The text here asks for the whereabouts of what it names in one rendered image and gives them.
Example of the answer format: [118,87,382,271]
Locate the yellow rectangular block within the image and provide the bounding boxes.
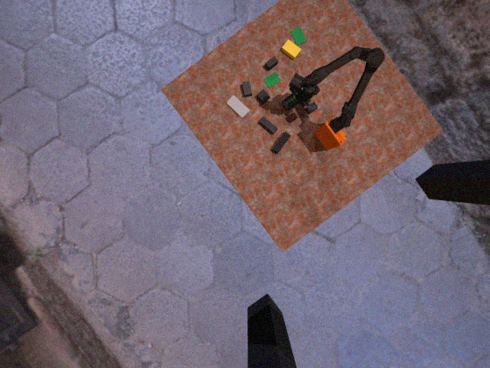
[282,40,302,60]

